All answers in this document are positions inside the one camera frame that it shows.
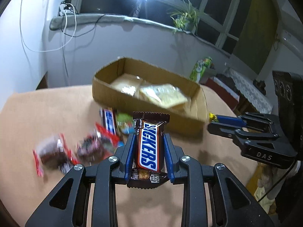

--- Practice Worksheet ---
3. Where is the small Snickers bar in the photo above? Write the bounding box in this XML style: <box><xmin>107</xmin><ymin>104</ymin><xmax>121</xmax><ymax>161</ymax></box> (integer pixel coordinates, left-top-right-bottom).
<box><xmin>127</xmin><ymin>112</ymin><xmax>170</xmax><ymax>190</ymax></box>

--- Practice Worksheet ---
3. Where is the red date snack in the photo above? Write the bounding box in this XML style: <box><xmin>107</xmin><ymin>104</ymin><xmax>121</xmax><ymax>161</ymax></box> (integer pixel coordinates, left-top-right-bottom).
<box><xmin>32</xmin><ymin>133</ymin><xmax>79</xmax><ymax>177</ymax></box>

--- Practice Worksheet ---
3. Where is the white gloved right hand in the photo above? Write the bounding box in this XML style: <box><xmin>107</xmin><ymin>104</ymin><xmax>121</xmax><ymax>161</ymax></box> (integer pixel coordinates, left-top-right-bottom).
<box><xmin>254</xmin><ymin>161</ymin><xmax>301</xmax><ymax>213</ymax></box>

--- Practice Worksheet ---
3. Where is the small yellow packet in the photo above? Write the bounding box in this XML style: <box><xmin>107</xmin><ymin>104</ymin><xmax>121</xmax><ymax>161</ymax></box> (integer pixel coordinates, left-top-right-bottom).
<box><xmin>209</xmin><ymin>112</ymin><xmax>219</xmax><ymax>122</ymax></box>

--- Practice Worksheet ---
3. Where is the lace covered side table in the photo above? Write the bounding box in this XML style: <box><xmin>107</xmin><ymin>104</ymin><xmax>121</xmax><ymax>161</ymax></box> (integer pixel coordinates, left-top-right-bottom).
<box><xmin>205</xmin><ymin>68</ymin><xmax>274</xmax><ymax>115</ymax></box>

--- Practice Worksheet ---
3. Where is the red wrapped dark snack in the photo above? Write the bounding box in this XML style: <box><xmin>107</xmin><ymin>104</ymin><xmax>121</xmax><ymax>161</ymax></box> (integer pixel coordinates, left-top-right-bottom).
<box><xmin>76</xmin><ymin>122</ymin><xmax>121</xmax><ymax>165</ymax></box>

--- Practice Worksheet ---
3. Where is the green jelly cup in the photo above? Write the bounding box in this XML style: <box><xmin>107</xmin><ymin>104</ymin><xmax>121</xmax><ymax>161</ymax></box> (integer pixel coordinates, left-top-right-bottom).
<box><xmin>116</xmin><ymin>113</ymin><xmax>136</xmax><ymax>135</ymax></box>

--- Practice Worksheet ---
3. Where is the large Snickers bar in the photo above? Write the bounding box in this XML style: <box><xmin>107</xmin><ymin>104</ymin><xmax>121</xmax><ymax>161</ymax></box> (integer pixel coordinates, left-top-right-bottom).
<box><xmin>99</xmin><ymin>108</ymin><xmax>119</xmax><ymax>136</ymax></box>

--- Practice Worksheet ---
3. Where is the green snack bag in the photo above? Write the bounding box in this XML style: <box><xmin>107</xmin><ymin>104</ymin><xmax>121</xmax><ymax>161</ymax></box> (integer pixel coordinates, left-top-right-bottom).
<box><xmin>190</xmin><ymin>57</ymin><xmax>212</xmax><ymax>82</ymax></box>

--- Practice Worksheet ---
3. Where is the wrapped sandwich bread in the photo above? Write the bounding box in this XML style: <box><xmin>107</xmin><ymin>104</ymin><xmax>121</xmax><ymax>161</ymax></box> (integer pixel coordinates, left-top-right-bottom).
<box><xmin>110</xmin><ymin>73</ymin><xmax>191</xmax><ymax>112</ymax></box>

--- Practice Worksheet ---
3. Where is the brown cardboard box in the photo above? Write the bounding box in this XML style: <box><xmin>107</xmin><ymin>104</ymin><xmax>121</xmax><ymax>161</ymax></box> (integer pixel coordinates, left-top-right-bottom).
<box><xmin>92</xmin><ymin>58</ymin><xmax>208</xmax><ymax>138</ymax></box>

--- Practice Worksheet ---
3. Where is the potted spider plant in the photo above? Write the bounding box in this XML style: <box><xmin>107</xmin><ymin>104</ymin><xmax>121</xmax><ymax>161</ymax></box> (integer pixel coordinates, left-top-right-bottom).
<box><xmin>168</xmin><ymin>0</ymin><xmax>205</xmax><ymax>35</ymax></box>

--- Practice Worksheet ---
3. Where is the grey windowsill cloth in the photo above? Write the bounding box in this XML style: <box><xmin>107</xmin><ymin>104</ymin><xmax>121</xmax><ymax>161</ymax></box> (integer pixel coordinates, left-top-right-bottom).
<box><xmin>49</xmin><ymin>13</ymin><xmax>228</xmax><ymax>55</ymax></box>

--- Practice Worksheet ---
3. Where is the white power strip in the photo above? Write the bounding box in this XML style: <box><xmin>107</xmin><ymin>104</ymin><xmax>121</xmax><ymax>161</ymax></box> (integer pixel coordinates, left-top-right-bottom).
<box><xmin>59</xmin><ymin>2</ymin><xmax>78</xmax><ymax>16</ymax></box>

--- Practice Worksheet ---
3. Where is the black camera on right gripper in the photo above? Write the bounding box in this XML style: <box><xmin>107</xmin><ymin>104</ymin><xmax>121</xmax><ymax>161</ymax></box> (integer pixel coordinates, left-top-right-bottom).
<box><xmin>272</xmin><ymin>71</ymin><xmax>303</xmax><ymax>152</ymax></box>

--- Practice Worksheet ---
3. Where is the white cable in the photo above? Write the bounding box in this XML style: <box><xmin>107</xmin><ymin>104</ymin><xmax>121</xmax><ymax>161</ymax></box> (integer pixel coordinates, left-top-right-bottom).
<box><xmin>19</xmin><ymin>0</ymin><xmax>78</xmax><ymax>53</ymax></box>

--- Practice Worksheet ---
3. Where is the black cable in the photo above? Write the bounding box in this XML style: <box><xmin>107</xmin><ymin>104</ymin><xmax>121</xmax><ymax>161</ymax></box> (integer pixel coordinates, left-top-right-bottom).
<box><xmin>60</xmin><ymin>14</ymin><xmax>106</xmax><ymax>39</ymax></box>

